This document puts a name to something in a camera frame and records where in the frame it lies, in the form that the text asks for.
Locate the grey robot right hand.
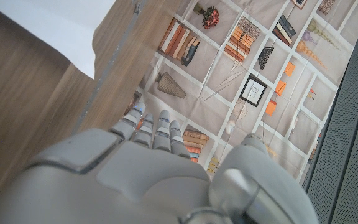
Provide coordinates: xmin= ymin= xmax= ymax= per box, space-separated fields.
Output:
xmin=0 ymin=102 xmax=319 ymax=224

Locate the white paper sheet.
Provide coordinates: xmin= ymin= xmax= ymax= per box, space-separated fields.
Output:
xmin=0 ymin=0 xmax=117 ymax=80

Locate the grey tape outline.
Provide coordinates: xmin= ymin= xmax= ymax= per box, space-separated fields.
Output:
xmin=71 ymin=0 xmax=142 ymax=134

